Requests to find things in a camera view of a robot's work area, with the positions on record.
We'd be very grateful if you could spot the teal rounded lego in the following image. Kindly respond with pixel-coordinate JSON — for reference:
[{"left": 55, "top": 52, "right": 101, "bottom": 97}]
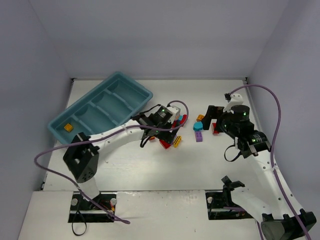
[{"left": 193, "top": 121, "right": 203, "bottom": 132}]

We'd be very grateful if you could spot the red long lego brick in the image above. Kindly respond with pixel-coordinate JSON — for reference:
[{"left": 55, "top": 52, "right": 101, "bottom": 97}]
[{"left": 176, "top": 114, "right": 188, "bottom": 127}]

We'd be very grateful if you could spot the purple rectangular lego brick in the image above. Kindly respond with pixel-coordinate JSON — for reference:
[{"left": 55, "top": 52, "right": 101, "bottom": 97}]
[{"left": 194, "top": 131, "right": 203, "bottom": 143}]

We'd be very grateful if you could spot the red L-shaped lego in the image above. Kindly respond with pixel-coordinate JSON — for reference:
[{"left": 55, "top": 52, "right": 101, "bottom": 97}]
[{"left": 159, "top": 140, "right": 172, "bottom": 149}]

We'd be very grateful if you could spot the red white lego brick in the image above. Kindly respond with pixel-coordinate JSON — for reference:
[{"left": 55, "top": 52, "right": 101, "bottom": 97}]
[{"left": 211, "top": 122, "right": 220, "bottom": 135}]

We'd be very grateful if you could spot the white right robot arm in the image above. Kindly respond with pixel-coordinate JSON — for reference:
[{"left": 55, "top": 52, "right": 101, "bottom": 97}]
[{"left": 201, "top": 104, "right": 317, "bottom": 240}]

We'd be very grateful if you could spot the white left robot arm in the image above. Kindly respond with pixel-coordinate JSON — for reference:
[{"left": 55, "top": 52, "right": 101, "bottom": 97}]
[{"left": 63, "top": 105, "right": 181, "bottom": 200}]

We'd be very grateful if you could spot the small orange lego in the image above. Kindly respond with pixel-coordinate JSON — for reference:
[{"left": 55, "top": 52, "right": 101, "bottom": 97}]
[{"left": 196, "top": 114, "right": 205, "bottom": 122}]

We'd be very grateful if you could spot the yellow black striped lego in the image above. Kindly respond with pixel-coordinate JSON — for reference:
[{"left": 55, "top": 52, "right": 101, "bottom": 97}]
[{"left": 172, "top": 135, "right": 182, "bottom": 148}]

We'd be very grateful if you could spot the teal divided plastic tray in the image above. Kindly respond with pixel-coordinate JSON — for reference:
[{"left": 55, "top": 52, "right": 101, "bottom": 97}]
[{"left": 47, "top": 71, "right": 153, "bottom": 144}]

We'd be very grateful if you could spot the orange square lego in tray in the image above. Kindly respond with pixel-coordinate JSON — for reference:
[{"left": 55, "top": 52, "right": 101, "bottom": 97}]
[{"left": 63, "top": 123, "right": 74, "bottom": 133}]

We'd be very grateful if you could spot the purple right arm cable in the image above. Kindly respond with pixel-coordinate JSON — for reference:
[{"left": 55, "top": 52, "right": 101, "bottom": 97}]
[{"left": 223, "top": 84, "right": 313, "bottom": 240}]

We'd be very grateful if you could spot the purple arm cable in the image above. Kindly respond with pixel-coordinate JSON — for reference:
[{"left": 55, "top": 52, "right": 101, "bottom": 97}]
[
  {"left": 34, "top": 100, "right": 189, "bottom": 225},
  {"left": 223, "top": 84, "right": 313, "bottom": 240}
]

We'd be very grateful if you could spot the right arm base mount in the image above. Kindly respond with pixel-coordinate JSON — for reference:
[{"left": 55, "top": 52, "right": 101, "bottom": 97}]
[{"left": 205, "top": 175, "right": 253, "bottom": 221}]

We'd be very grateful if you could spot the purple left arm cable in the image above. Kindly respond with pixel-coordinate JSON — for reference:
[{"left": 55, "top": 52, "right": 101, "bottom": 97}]
[{"left": 34, "top": 100, "right": 189, "bottom": 225}]

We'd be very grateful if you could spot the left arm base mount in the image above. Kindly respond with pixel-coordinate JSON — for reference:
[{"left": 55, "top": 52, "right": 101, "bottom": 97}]
[{"left": 68, "top": 192, "right": 117, "bottom": 223}]

